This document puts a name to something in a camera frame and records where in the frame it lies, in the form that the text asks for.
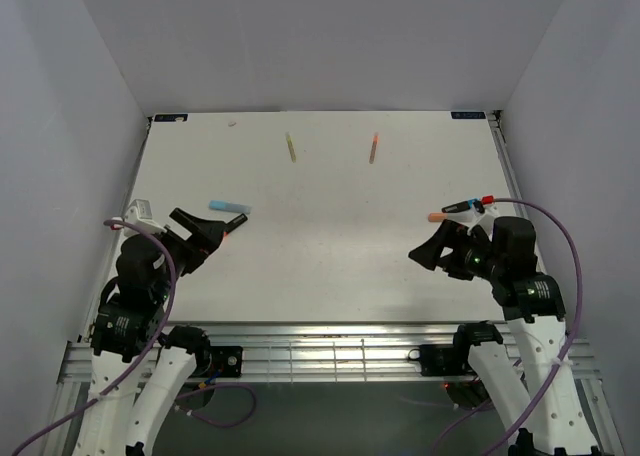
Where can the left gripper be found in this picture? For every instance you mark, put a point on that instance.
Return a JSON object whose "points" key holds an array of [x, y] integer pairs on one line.
{"points": [[210, 234]]}

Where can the yellow thin highlighter pen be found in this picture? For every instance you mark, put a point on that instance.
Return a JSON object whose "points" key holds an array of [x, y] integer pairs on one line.
{"points": [[290, 146]]}

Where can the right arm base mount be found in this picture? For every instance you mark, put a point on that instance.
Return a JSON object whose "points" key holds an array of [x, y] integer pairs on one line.
{"points": [[440, 360]]}

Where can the orange thin highlighter pen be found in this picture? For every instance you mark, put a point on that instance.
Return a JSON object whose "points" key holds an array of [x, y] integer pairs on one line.
{"points": [[374, 146]]}

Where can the light blue highlighter marker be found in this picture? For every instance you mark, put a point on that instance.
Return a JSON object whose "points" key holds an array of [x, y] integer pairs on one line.
{"points": [[225, 206]]}

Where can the right blue corner label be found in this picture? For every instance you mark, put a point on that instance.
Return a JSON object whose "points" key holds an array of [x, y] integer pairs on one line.
{"points": [[468, 115]]}

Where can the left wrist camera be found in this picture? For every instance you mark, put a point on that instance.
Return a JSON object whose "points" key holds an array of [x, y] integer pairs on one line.
{"points": [[139, 214]]}

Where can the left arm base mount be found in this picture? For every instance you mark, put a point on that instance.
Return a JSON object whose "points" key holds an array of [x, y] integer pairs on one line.
{"points": [[219, 362]]}

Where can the black marker orange cap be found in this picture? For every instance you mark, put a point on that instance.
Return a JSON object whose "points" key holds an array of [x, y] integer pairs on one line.
{"points": [[232, 225]]}

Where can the black marker blue cap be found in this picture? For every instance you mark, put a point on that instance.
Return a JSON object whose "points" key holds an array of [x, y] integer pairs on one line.
{"points": [[463, 206]]}

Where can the peach cap clear highlighter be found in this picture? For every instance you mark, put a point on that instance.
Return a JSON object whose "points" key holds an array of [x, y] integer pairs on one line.
{"points": [[437, 217]]}

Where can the blue corner label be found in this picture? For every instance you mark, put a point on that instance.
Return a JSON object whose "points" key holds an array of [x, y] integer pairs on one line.
{"points": [[170, 118], [468, 115]]}

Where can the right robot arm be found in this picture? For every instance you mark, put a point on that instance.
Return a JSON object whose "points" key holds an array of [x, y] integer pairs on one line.
{"points": [[536, 400]]}

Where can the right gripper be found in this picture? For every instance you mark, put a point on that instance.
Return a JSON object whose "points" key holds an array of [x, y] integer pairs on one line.
{"points": [[448, 234]]}

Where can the left blue corner label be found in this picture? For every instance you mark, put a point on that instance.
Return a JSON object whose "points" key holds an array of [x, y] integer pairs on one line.
{"points": [[170, 118]]}

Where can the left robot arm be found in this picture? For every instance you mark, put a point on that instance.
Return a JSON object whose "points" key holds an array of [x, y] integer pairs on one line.
{"points": [[136, 369]]}

